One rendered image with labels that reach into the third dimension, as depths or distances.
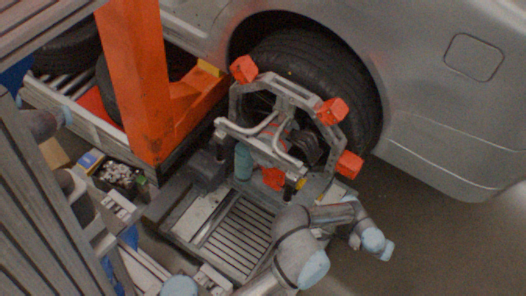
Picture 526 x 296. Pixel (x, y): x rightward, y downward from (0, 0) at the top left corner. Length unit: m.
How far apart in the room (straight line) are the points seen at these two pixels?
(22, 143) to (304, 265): 0.86
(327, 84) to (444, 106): 0.44
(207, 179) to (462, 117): 1.27
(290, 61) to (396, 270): 1.42
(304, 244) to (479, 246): 1.84
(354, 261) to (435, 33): 1.51
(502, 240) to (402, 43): 1.72
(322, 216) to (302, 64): 0.64
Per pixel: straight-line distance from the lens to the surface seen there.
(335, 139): 2.04
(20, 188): 1.00
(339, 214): 1.75
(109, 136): 2.83
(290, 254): 1.50
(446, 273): 3.05
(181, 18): 2.53
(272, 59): 2.05
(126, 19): 1.77
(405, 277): 2.96
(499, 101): 1.89
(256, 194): 2.83
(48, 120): 1.61
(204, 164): 2.62
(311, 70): 2.00
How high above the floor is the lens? 2.63
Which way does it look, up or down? 56 degrees down
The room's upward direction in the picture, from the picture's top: 7 degrees clockwise
